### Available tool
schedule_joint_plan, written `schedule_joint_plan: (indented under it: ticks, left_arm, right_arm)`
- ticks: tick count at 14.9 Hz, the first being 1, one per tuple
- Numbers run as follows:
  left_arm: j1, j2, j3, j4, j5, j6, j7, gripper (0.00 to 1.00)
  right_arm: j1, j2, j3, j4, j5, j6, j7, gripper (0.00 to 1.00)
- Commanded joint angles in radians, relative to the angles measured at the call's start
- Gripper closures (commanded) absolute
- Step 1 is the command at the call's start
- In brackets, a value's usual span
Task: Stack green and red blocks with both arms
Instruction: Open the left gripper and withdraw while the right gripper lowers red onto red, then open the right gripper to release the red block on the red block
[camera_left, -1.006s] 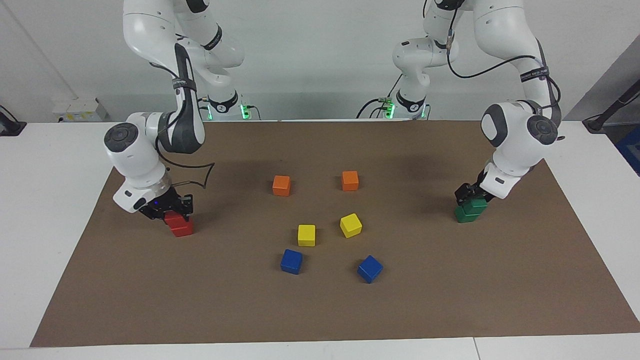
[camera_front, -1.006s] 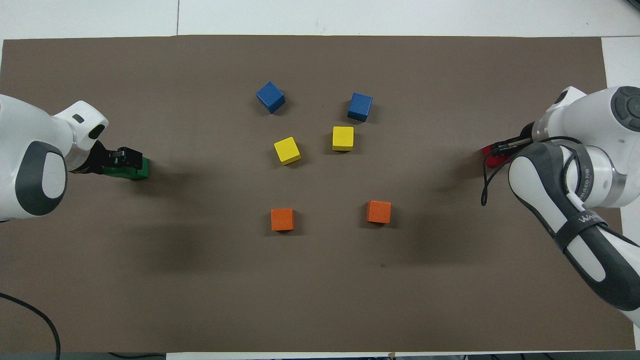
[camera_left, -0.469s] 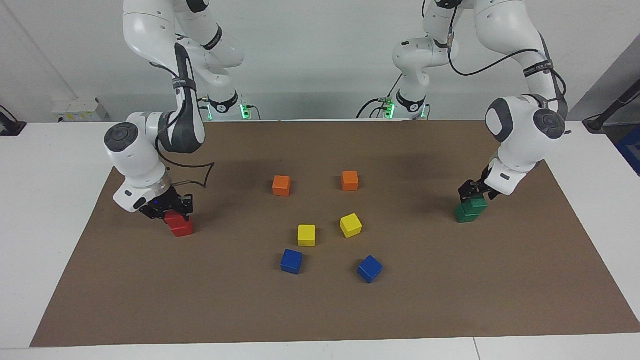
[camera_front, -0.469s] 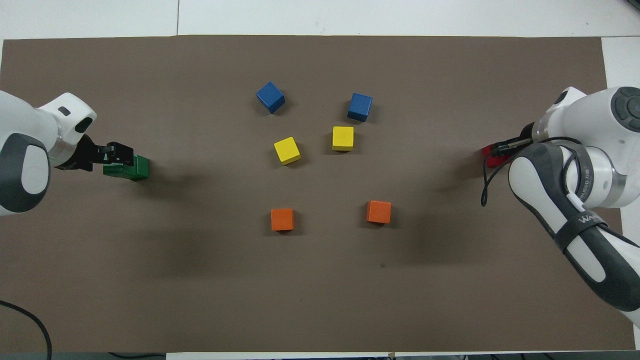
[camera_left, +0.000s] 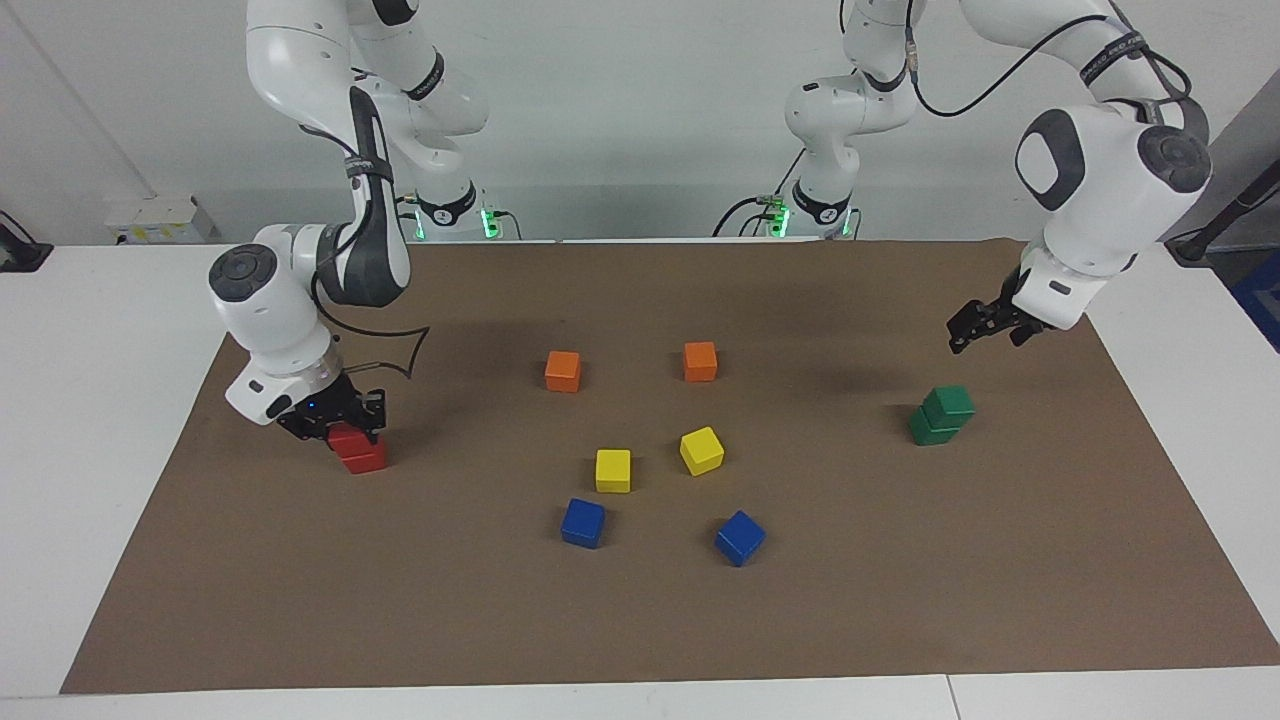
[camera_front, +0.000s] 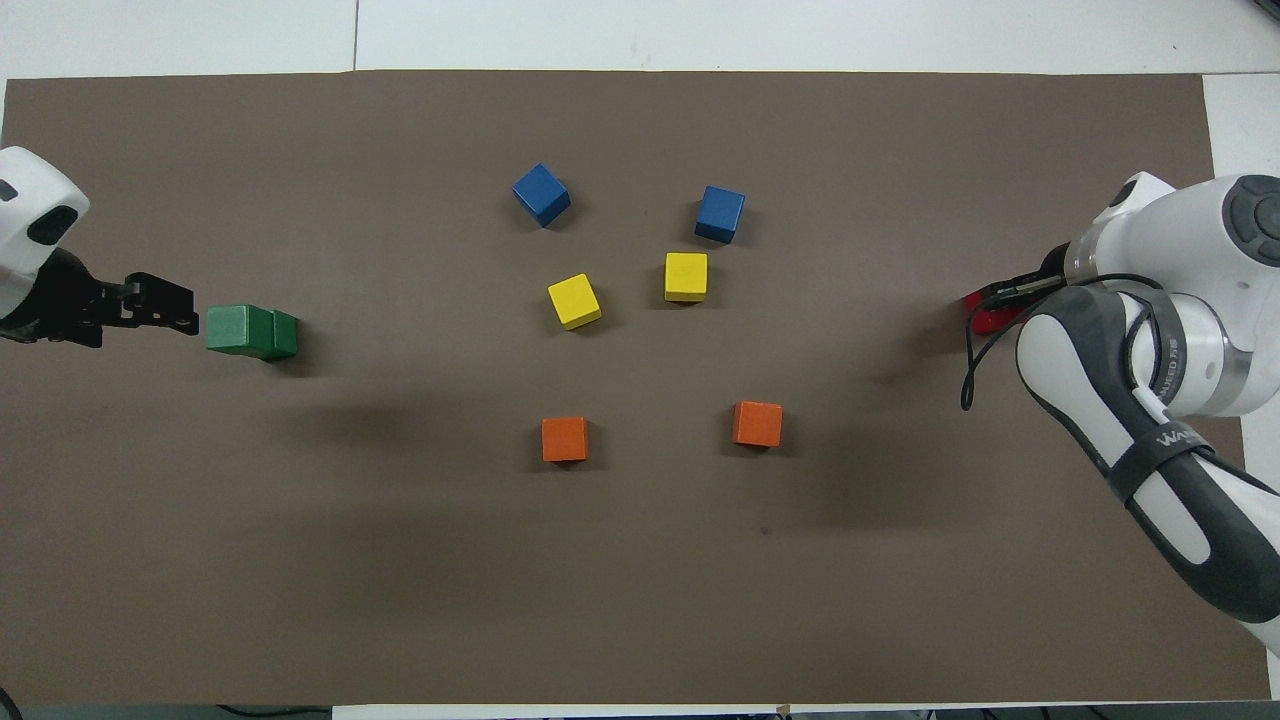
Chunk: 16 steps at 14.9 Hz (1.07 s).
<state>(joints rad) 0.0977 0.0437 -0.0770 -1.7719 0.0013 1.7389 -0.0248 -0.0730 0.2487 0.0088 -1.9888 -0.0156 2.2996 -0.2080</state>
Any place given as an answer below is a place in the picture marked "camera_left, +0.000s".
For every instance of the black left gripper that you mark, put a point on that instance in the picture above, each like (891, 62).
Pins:
(1005, 315)

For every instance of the black clamp mount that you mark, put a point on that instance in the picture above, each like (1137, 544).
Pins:
(20, 258)

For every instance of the white box with yellow labels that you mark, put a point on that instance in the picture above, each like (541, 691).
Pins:
(160, 218)

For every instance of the green wooden cube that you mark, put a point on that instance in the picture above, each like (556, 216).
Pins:
(930, 434)
(948, 404)

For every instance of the brown table mat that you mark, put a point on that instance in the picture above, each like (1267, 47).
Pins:
(400, 600)

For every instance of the black stand pole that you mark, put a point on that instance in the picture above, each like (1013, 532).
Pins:
(1195, 245)

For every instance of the blue wooden cube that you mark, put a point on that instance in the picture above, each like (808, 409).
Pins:
(583, 522)
(740, 537)

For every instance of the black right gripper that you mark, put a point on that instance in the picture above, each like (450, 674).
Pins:
(335, 405)

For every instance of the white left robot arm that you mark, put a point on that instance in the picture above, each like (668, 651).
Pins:
(1100, 200)

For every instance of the orange wooden cube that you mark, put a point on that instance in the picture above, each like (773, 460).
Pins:
(563, 371)
(700, 361)

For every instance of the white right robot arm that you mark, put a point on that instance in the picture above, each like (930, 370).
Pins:
(270, 310)

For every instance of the red wooden cube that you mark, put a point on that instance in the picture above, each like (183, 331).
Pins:
(352, 440)
(366, 465)

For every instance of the blue bin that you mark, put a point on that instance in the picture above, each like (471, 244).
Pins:
(1262, 300)

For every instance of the yellow wooden cube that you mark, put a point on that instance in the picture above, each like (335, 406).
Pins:
(613, 470)
(702, 450)

